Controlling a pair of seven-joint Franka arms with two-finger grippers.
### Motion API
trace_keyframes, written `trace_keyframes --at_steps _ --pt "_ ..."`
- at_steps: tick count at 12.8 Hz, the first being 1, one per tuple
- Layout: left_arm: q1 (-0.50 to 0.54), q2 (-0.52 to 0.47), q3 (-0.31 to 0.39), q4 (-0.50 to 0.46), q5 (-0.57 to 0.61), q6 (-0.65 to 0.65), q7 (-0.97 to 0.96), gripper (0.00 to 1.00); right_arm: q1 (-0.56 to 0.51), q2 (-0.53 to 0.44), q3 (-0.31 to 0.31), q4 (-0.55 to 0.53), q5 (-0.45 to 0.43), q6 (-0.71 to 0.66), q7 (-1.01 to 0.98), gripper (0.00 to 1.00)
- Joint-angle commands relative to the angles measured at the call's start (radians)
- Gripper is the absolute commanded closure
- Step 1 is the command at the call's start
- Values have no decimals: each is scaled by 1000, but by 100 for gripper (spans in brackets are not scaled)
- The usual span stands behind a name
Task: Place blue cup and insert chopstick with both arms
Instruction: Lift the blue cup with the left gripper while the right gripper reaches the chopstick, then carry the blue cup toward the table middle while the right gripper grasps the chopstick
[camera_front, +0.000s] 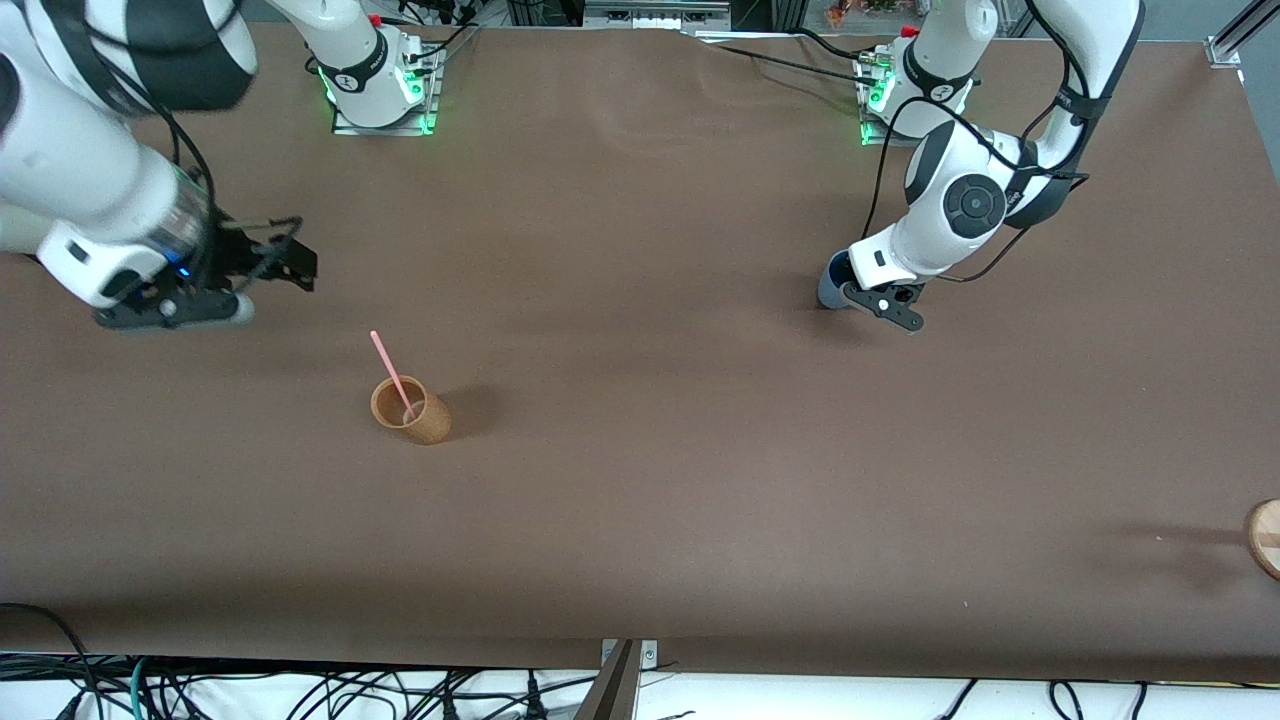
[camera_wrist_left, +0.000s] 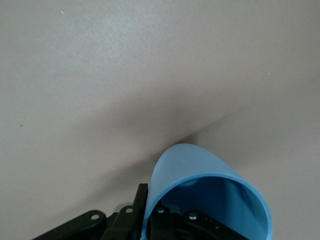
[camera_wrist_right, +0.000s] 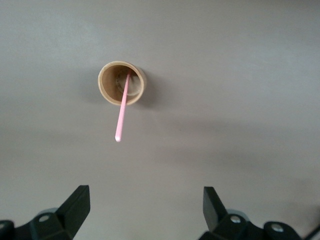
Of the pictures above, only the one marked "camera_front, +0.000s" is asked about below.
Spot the blue plastic cup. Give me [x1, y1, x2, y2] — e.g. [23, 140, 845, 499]
[817, 250, 859, 311]

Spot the pink chopstick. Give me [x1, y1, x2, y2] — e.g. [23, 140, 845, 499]
[369, 330, 417, 422]

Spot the brown wooden cup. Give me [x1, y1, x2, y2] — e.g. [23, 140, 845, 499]
[370, 375, 453, 447]

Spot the silver metal box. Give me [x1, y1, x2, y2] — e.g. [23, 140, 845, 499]
[582, 0, 734, 32]

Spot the round wooden disc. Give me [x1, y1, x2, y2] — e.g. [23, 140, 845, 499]
[1244, 497, 1280, 582]

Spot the dark table support beam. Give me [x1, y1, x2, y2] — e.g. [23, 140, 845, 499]
[574, 640, 642, 720]

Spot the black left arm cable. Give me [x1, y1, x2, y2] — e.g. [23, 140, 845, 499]
[861, 95, 1093, 287]

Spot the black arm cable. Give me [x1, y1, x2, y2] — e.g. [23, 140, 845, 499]
[85, 18, 306, 293]
[861, 95, 1093, 287]

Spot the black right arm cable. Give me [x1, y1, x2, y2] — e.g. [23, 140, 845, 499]
[85, 18, 306, 293]

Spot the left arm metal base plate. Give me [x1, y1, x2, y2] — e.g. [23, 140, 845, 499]
[854, 48, 973, 149]

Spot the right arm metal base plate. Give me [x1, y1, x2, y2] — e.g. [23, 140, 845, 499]
[331, 38, 444, 138]

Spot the black cable on table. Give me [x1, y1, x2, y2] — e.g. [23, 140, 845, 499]
[688, 28, 883, 85]

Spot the black arched floor cable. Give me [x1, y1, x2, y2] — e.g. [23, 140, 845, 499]
[0, 602, 105, 720]

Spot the aluminium frame profile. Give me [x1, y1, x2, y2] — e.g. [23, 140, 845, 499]
[1204, 0, 1280, 70]

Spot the silver metal bracket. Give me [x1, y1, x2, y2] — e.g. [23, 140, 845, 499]
[599, 639, 660, 670]

